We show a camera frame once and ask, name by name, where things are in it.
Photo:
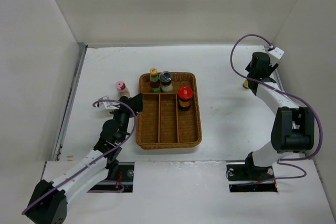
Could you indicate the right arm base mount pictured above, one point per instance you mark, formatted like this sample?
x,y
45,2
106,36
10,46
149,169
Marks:
x,y
242,180

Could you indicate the black top salt grinder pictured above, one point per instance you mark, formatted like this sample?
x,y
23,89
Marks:
x,y
165,79

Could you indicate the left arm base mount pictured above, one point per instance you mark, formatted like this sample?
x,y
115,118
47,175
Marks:
x,y
120,180

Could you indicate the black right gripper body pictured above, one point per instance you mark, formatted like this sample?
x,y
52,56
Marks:
x,y
271,68

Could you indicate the brown wicker divided basket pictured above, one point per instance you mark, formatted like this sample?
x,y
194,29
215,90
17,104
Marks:
x,y
162,124

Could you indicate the small yellow label dark bottle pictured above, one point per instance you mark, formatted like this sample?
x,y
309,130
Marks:
x,y
245,84

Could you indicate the pink lid spice shaker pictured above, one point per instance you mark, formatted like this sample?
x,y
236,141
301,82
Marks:
x,y
122,89

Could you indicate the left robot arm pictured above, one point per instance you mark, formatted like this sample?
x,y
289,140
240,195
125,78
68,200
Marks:
x,y
51,200

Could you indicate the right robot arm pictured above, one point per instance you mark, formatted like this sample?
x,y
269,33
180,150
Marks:
x,y
293,127

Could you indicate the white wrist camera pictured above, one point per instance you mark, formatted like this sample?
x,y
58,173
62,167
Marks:
x,y
275,53
106,104

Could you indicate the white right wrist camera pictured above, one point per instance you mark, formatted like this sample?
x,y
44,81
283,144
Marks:
x,y
275,53

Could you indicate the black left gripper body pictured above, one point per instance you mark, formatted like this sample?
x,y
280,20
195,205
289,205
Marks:
x,y
126,111

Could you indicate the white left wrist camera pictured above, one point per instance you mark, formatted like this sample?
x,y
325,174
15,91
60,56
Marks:
x,y
106,104

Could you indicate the red lid chili sauce jar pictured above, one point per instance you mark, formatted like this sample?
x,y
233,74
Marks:
x,y
185,95

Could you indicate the yellow cap green label bottle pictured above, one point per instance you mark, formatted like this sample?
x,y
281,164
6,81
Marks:
x,y
154,80

